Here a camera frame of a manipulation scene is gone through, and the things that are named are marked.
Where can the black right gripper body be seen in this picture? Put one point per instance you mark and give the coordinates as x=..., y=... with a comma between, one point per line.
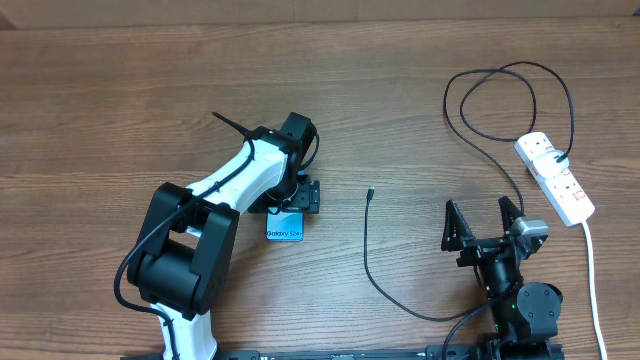
x=476, y=251

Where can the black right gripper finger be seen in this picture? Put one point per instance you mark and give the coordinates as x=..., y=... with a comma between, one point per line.
x=457, y=233
x=509, y=212

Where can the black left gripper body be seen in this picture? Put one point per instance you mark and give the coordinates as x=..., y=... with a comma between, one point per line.
x=296, y=194

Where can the Samsung Galaxy smartphone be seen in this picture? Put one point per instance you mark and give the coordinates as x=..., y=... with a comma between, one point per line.
x=285, y=227

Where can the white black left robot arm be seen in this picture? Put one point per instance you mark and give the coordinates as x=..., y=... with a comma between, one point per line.
x=179, y=264

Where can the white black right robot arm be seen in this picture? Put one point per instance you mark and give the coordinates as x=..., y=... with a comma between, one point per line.
x=524, y=314

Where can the white charger plug adapter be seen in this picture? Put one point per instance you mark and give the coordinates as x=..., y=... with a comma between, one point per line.
x=548, y=165

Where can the white power extension strip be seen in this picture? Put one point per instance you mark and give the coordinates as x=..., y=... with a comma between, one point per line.
x=564, y=192

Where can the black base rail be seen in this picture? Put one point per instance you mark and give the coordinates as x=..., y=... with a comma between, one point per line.
x=430, y=352

